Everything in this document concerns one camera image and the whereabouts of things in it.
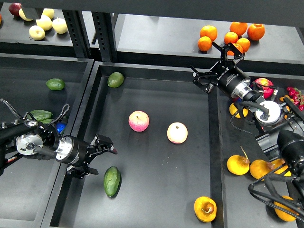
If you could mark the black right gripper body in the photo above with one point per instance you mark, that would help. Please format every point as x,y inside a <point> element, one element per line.
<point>230,79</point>

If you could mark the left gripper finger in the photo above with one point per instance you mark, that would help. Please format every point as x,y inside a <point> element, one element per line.
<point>101,144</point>
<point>80,172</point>

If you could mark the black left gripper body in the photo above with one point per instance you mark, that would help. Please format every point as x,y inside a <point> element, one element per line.
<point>72,151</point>

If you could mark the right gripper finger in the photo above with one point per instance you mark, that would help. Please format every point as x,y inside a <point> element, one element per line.
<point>203,79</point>
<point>237,55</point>

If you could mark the dark green avocado tray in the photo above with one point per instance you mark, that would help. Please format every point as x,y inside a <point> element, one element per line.
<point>112,178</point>

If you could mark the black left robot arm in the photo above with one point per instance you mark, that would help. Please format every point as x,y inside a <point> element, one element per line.
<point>30,138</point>

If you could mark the dark avocado cluster right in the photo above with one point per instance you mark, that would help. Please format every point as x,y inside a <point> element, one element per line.
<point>61,125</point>

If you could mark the yellow pear upper right tray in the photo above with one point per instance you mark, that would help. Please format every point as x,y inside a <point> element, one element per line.
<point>233,110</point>

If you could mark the green avocado cluster middle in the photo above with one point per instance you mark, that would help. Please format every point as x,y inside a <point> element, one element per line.
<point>47,121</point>

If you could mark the green avocado tray corner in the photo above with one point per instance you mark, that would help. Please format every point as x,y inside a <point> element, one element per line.
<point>115,80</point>

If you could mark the yellow pear with long stem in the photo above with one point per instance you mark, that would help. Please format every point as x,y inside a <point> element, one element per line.
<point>237,164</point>

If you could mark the orange front bottom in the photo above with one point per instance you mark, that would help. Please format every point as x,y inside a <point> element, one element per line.
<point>237,48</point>

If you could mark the small orange right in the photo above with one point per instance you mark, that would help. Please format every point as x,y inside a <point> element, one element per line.
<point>244,43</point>

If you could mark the small orange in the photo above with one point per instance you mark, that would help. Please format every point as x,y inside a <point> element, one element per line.
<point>244,43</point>
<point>230,37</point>

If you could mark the small orange centre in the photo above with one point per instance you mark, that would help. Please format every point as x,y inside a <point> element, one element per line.
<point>230,37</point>

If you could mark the orange top middle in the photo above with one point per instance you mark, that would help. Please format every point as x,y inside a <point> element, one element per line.
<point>239,28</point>

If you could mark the orange top right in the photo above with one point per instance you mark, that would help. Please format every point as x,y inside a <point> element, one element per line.
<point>256,31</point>

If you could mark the orange lower left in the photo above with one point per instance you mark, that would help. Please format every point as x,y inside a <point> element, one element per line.
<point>204,43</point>

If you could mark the orange top left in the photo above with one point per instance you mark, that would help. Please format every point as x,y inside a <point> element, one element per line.
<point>209,31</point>

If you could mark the red pink apple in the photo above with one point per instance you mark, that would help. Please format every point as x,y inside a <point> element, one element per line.
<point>138,121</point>

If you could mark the bright red apple right tray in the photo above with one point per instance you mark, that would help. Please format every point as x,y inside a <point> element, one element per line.
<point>266,86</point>

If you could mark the black centre tray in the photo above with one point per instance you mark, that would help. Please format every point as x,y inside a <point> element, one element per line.
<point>160,180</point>

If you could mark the pale yellow pink apple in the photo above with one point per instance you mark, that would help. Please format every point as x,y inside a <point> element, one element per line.
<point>177,133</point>

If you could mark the cherry tomato and chili bunch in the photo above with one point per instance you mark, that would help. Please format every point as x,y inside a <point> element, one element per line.
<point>296,96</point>

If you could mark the pale yellow apple front left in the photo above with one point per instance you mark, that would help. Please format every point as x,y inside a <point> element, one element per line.
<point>36,32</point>

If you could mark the pale yellow apple right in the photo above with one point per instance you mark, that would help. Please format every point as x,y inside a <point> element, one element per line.
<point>59,25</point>

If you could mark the pale yellow apple middle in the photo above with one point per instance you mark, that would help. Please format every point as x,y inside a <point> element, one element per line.
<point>44,22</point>

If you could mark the pale yellow apple back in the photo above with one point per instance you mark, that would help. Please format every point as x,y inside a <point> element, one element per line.
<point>48,12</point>

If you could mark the yellow apple partly hidden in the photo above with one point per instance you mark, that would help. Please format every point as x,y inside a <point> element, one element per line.
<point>23,16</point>

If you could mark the dark red apple shelf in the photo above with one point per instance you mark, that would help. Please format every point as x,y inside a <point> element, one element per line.
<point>14,9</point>

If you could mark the black shelf upright post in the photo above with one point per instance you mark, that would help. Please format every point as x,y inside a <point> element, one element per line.
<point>104,32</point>

